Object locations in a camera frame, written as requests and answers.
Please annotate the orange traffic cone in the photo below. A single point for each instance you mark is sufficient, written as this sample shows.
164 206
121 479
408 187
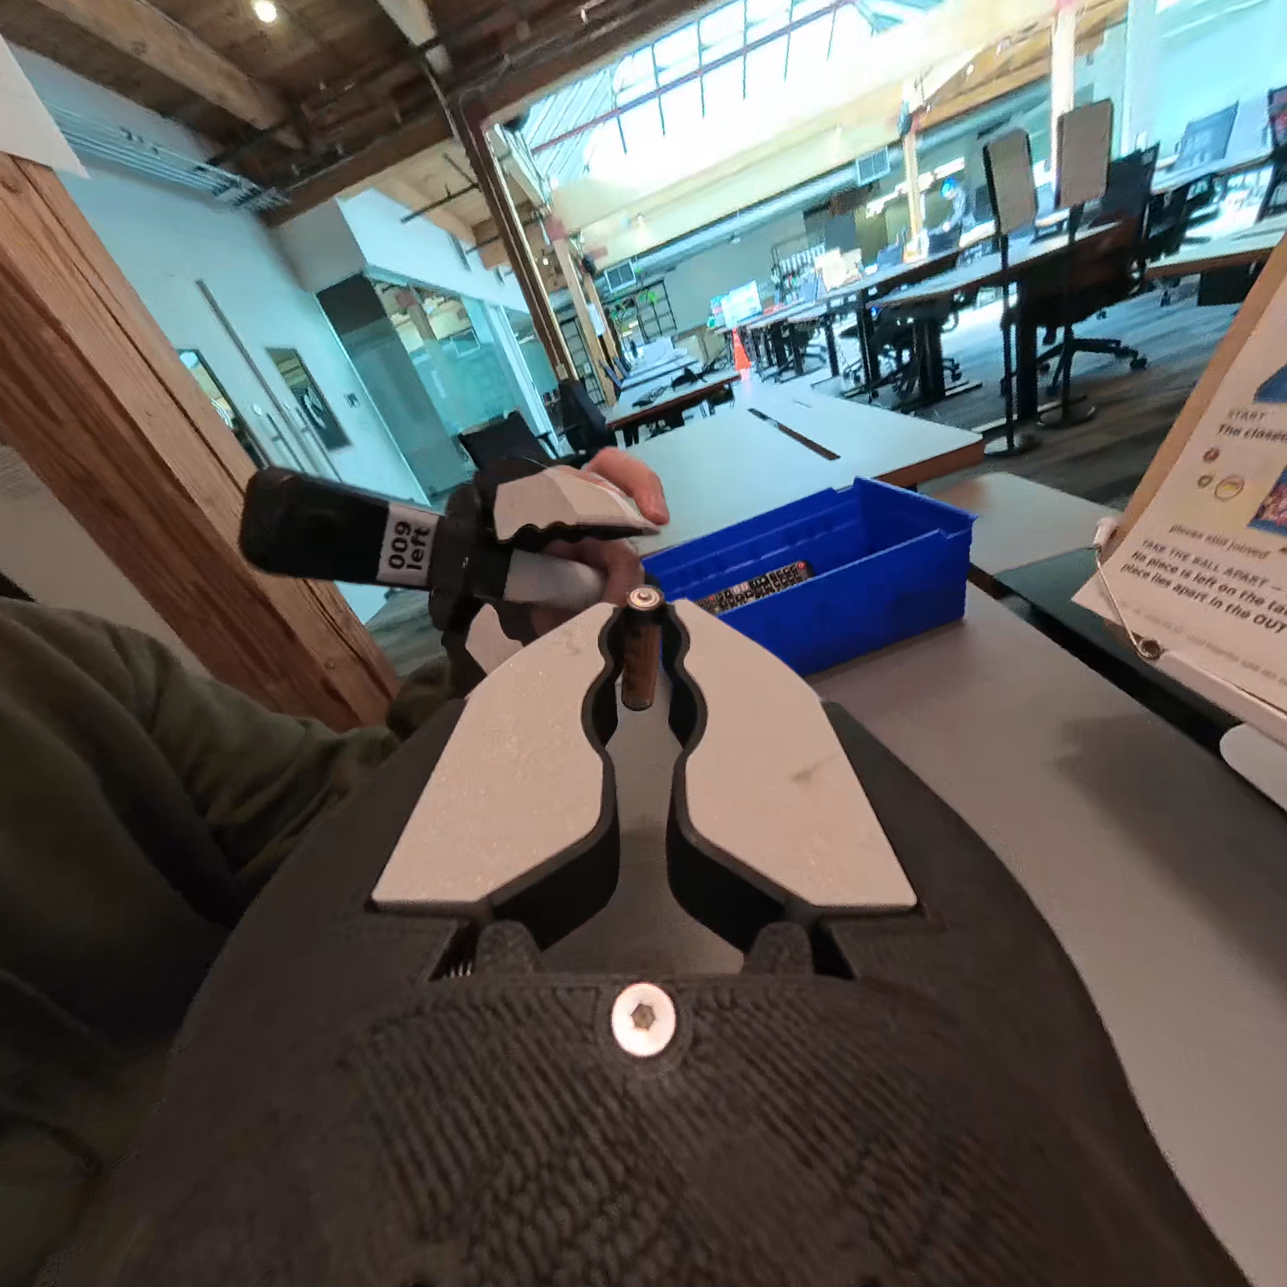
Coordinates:
741 355

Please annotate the white paper sheet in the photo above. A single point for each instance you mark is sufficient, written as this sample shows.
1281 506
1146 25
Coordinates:
30 111

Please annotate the sign on black stand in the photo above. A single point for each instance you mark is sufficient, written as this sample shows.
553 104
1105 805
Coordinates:
1009 191
1084 162

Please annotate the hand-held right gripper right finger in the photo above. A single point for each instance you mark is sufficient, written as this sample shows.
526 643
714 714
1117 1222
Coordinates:
785 794

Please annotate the person's left forearm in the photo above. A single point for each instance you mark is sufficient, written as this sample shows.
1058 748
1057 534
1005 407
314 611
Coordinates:
151 805

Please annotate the blue plastic bin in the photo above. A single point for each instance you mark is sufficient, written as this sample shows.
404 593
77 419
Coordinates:
886 584

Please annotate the black office chair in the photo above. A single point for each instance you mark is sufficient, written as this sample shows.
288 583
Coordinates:
1121 231
584 412

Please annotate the person's left hand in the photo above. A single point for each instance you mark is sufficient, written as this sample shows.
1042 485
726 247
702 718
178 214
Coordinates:
633 489

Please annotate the wooden pillar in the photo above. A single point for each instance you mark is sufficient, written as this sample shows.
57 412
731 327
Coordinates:
131 453

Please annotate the dark cylindrical battery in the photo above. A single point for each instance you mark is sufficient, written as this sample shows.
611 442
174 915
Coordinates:
642 664

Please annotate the printed instruction board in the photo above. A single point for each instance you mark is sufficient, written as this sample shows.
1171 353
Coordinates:
1217 524

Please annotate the white long table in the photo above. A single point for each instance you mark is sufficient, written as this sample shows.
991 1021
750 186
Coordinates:
805 449

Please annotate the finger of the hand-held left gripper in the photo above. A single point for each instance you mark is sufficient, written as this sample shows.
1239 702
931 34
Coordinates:
553 584
564 501

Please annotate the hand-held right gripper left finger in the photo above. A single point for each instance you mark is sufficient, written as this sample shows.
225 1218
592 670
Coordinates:
503 794

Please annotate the dark keypad device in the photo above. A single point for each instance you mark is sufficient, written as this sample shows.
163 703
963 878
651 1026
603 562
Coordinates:
754 589

